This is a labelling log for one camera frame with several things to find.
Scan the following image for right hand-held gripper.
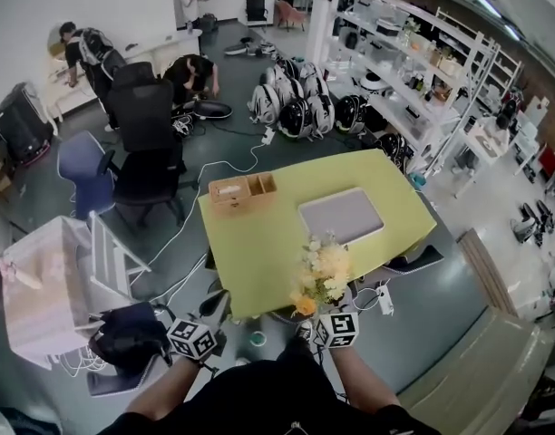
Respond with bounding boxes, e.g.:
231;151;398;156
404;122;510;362
313;308;361;350

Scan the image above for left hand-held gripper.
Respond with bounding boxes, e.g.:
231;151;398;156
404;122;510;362
166;290;232;365

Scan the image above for yellow and white flower bouquet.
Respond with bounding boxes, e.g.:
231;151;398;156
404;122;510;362
288;229;354;321

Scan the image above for grey tray with white rim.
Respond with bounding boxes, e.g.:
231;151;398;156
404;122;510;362
297;187;386;247

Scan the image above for person's right forearm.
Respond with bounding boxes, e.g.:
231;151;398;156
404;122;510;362
326;345;404;414

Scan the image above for person's left forearm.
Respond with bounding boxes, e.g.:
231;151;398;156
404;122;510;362
134;355;206;425

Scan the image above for yellow-green table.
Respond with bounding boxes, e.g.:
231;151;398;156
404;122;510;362
198;148;438;321

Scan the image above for person's black clothes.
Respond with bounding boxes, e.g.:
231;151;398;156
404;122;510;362
95;340;442;435

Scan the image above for grey mesh chair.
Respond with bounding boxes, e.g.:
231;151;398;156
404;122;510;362
381;244;444;275

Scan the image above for white metal rack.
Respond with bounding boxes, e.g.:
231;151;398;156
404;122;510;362
89;210;152;296

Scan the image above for wicker tissue box organizer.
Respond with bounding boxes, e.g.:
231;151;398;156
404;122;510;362
208;173;278;217

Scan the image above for blue-grey chair with white rim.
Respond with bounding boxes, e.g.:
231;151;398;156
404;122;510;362
86;362;170;398

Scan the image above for pale pink storage cart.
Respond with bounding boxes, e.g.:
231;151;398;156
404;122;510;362
0;215;97;366

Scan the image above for blue chair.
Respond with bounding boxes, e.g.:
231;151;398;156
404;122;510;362
57;130;122;220

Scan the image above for black and white bag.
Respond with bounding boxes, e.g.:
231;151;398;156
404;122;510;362
170;111;197;140

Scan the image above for black office chair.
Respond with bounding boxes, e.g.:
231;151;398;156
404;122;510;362
105;61;188;226

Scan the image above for black oval case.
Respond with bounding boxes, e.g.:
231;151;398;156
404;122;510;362
193;99;233;121

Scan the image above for cluster of black-white backpacks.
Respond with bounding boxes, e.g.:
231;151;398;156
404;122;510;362
248;56;417;174

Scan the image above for white round appliance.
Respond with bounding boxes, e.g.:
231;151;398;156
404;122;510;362
361;71;387;93

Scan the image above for black wheeled case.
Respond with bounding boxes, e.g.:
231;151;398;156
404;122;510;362
0;82;54;165

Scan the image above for white vanity desk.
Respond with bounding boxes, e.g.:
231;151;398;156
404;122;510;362
44;28;201;124

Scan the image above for white shelf rack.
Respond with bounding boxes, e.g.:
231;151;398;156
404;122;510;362
307;0;523;198

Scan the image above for small black chair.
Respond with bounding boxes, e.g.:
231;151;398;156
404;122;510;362
245;0;268;23

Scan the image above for salmon armchair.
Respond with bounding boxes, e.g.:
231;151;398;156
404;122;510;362
277;0;307;31

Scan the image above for white power cable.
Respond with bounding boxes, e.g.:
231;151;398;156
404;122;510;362
130;140;268;305

